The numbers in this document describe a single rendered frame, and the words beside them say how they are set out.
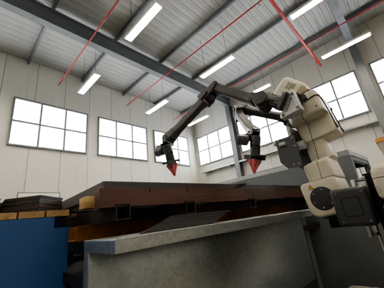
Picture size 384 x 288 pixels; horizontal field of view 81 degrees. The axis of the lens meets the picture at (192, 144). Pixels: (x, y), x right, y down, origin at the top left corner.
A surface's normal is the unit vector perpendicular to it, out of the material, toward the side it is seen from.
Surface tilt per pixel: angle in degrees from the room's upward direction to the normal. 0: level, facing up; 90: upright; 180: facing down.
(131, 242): 90
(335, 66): 90
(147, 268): 90
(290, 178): 90
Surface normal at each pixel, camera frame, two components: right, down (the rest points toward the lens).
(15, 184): 0.71, -0.30
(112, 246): -0.74, -0.13
